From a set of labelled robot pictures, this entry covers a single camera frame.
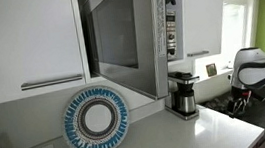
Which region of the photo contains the white wall cabinet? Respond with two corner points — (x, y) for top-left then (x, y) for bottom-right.
(178, 0), (265, 59)

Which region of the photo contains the steel black coffee maker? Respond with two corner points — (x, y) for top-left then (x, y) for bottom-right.
(161, 68), (205, 123)

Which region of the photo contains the small dark picture frame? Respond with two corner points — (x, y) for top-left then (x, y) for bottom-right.
(205, 63), (218, 78)

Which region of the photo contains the short steel cabinet handle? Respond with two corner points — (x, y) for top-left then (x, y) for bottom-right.
(185, 49), (211, 58)

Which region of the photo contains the wide white cabinet door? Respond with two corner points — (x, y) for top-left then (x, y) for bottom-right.
(0, 0), (91, 107)

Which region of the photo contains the bright window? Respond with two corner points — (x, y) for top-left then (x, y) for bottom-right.
(214, 0), (263, 65)

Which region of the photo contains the dark floral bench cushion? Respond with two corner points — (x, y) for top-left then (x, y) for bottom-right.
(201, 85), (265, 117)

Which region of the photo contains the long steel cabinet handle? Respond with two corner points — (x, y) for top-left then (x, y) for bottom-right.
(20, 74), (84, 92)

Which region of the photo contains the blue patterned decorative plate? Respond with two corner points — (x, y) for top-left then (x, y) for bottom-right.
(57, 82), (134, 148)

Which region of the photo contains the stainless microwave door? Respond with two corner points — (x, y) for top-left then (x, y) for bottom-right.
(78, 0), (178, 107)

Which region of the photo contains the stainless steel microwave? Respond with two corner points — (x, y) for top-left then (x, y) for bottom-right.
(162, 9), (183, 61)

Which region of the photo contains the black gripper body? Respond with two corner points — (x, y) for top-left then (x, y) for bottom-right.
(226, 94), (255, 117)

